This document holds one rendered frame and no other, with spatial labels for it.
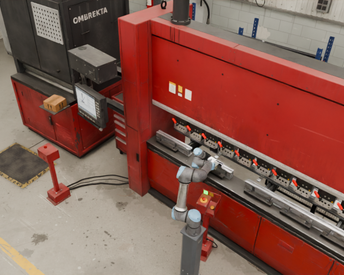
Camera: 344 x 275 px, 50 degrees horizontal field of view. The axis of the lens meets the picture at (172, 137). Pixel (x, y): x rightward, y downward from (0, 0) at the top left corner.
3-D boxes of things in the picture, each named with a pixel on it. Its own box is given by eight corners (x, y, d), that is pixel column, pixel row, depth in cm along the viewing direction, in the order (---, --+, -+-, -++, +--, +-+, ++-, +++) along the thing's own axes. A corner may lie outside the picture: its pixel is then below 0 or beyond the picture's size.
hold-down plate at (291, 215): (279, 213, 348) (279, 210, 346) (282, 209, 351) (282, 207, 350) (309, 229, 333) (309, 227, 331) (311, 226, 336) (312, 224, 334)
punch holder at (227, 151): (219, 151, 371) (221, 139, 361) (224, 148, 376) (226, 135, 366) (232, 158, 364) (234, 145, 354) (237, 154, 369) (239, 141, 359)
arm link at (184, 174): (185, 225, 331) (193, 172, 310) (169, 221, 334) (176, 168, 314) (188, 218, 341) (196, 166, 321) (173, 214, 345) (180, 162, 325)
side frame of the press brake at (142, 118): (128, 187, 491) (117, 17, 352) (170, 157, 543) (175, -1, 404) (142, 197, 479) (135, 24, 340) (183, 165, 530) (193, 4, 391)
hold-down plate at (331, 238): (319, 235, 327) (320, 233, 326) (322, 232, 331) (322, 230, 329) (353, 255, 312) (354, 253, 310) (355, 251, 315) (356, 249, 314)
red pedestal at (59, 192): (46, 198, 473) (33, 148, 423) (62, 187, 489) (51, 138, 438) (54, 205, 463) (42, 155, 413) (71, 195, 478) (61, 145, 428)
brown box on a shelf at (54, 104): (39, 107, 465) (36, 99, 457) (54, 99, 482) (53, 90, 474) (54, 115, 451) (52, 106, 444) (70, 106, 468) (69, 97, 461)
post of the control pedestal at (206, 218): (200, 242, 410) (203, 210, 377) (202, 239, 414) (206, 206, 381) (205, 244, 408) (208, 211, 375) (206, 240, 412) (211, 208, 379)
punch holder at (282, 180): (272, 180, 340) (276, 166, 330) (277, 175, 346) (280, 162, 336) (287, 187, 333) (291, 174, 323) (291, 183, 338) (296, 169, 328)
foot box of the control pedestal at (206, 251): (189, 255, 410) (189, 248, 403) (197, 238, 428) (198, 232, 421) (205, 262, 403) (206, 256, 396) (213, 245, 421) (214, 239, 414)
